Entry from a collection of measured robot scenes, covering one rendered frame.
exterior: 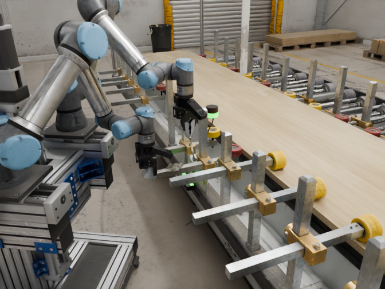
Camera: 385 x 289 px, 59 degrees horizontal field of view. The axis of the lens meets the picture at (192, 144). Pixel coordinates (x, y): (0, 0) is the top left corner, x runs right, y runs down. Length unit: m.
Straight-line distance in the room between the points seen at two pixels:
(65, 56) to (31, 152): 0.32
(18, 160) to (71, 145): 0.61
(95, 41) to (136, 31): 8.19
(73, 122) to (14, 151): 0.60
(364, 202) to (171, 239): 1.48
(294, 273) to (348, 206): 0.36
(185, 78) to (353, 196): 0.83
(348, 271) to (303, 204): 0.39
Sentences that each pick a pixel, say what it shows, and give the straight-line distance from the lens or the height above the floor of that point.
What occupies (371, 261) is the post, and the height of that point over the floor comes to 1.09.
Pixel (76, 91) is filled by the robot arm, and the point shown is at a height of 1.22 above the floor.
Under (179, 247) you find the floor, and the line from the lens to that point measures 2.48.
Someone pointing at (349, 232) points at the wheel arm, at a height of 0.96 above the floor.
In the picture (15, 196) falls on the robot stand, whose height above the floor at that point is 1.04.
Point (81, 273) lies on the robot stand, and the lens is 2.13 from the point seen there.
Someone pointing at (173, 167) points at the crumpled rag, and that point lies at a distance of 1.61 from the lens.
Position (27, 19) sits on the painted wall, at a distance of 9.15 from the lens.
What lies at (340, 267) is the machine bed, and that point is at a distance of 1.38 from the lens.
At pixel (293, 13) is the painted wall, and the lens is 11.37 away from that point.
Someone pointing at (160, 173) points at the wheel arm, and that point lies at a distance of 1.61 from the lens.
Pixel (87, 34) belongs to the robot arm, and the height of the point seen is 1.52.
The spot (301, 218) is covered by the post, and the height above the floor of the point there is 1.04.
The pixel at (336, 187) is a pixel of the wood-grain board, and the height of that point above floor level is 0.90.
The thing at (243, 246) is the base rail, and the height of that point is 0.70.
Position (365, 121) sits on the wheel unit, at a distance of 2.33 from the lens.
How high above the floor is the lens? 1.67
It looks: 26 degrees down
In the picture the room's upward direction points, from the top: 1 degrees counter-clockwise
